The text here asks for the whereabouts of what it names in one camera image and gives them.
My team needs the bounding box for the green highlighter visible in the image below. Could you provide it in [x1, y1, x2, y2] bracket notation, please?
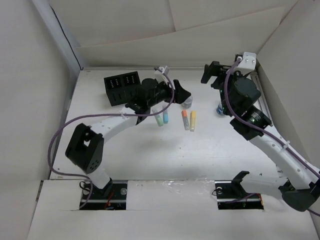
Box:
[152, 108, 164, 127]

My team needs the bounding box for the orange highlighter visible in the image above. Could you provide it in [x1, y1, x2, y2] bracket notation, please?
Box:
[181, 110, 190, 131]

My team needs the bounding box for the blue highlighter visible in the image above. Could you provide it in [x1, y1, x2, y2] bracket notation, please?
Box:
[162, 105, 169, 124]

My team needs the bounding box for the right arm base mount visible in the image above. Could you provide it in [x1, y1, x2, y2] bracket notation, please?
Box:
[212, 180, 264, 210]

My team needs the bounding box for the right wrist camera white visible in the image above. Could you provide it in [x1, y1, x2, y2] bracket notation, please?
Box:
[235, 52, 257, 74]

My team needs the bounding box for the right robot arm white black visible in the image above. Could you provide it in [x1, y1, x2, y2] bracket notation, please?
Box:
[201, 60, 320, 212]

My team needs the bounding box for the blue-lidded clear jar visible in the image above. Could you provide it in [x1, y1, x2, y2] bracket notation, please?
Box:
[216, 101, 225, 116]

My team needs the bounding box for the yellow highlighter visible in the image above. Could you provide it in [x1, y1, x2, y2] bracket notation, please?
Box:
[190, 110, 196, 132]

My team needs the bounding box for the black two-compartment organizer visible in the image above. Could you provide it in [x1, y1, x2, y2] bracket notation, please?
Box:
[103, 71, 141, 107]

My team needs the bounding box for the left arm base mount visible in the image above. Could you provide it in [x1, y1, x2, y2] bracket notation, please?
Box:
[79, 180, 128, 211]

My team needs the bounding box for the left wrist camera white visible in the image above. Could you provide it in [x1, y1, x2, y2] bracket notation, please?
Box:
[154, 66, 170, 83]

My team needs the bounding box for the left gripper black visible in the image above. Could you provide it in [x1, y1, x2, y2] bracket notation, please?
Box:
[147, 78, 191, 108]

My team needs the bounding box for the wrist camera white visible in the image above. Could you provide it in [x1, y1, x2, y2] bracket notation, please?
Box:
[154, 66, 170, 83]
[235, 52, 257, 74]

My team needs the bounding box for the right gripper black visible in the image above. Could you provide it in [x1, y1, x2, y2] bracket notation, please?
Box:
[201, 60, 249, 115]

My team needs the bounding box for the aluminium rail right side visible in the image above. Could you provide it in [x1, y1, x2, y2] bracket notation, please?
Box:
[250, 71, 274, 127]

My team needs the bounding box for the clear jar of paper clips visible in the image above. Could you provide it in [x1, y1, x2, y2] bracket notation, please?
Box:
[181, 96, 193, 109]

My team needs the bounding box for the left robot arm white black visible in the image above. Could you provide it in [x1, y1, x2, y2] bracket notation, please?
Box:
[65, 78, 191, 199]

